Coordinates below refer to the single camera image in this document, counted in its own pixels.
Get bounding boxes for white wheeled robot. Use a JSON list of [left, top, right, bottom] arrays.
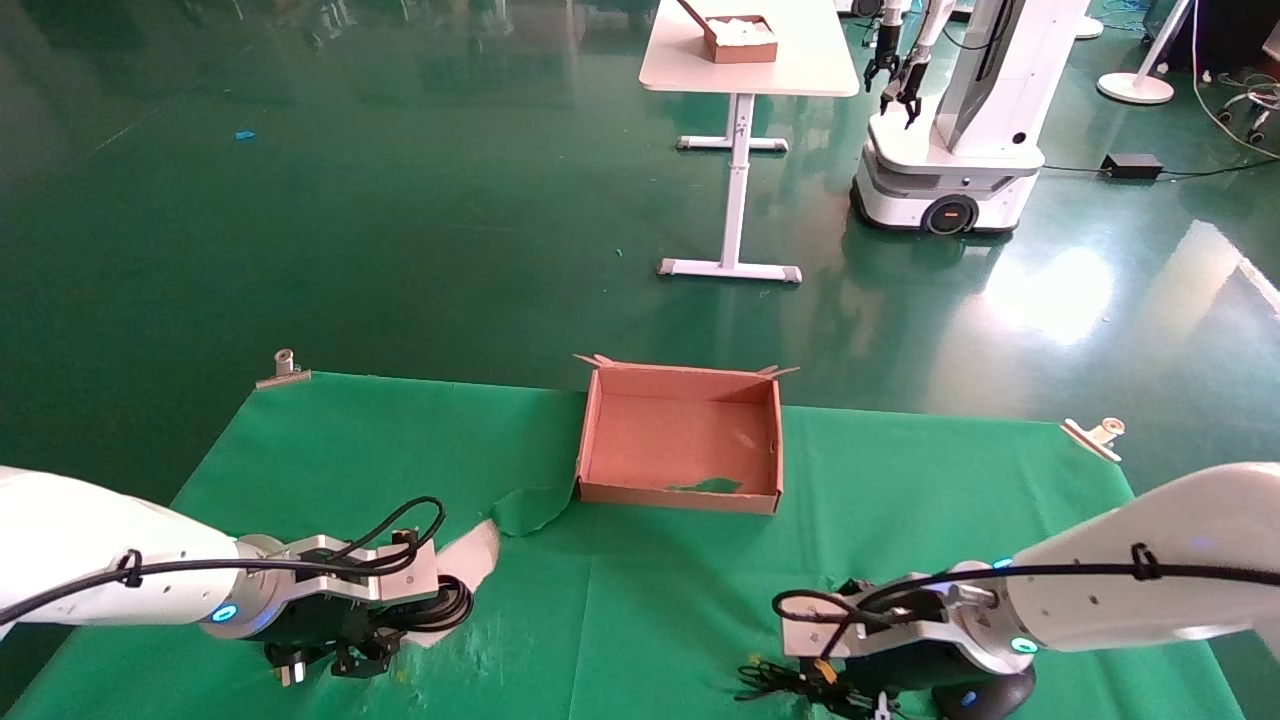
[[850, 0, 1093, 237]]

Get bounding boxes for black power adapter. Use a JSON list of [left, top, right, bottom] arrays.
[[1100, 152, 1165, 182]]

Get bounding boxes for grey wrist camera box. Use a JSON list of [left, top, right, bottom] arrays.
[[780, 575, 1001, 661], [285, 535, 441, 606]]

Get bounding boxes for green table cloth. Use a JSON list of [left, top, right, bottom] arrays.
[[5, 372, 1246, 720]]

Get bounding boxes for open brown cardboard box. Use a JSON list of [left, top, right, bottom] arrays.
[[572, 353, 801, 516]]

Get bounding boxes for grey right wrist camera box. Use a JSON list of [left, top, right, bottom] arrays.
[[780, 575, 1001, 661]]

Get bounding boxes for white robot arm black gripper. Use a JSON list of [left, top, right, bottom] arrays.
[[880, 0, 956, 129], [863, 0, 906, 94]]

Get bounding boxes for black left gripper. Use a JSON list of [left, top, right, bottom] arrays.
[[265, 596, 423, 688]]

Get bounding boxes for white floor cable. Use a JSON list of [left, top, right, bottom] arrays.
[[1188, 0, 1280, 161]]

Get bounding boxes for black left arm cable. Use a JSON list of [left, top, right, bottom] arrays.
[[0, 497, 447, 629]]

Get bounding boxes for thin black bundled cable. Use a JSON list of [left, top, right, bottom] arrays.
[[737, 658, 851, 717]]

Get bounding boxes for office chair wheel base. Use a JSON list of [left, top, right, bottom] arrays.
[[1218, 75, 1280, 146]]

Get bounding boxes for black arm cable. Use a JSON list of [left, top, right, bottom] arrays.
[[0, 497, 447, 629], [773, 543, 1280, 633]]

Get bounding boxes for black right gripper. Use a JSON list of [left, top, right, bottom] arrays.
[[795, 640, 1036, 720]]

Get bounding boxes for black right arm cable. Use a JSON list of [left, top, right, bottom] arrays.
[[773, 543, 1280, 633]]

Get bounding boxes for white floor stand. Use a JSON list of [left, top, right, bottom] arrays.
[[1096, 0, 1197, 106]]

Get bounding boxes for white items in small box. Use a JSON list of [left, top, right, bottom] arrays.
[[708, 15, 777, 46]]

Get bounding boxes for silver binder clip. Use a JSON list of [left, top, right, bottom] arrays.
[[1060, 416, 1127, 464], [255, 348, 312, 390]]

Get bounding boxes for white pedestal table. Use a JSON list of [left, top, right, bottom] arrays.
[[638, 0, 861, 285]]

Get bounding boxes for thick black coiled cable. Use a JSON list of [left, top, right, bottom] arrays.
[[400, 575, 477, 633]]

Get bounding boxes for black floor cable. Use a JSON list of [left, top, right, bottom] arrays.
[[1040, 155, 1280, 183]]

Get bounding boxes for small brown cardboard box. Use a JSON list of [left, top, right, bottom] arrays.
[[676, 0, 780, 65]]

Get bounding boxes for dark cabinet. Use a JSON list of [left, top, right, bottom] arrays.
[[1140, 0, 1280, 73]]

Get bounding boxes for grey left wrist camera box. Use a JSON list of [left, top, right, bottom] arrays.
[[285, 535, 441, 606]]

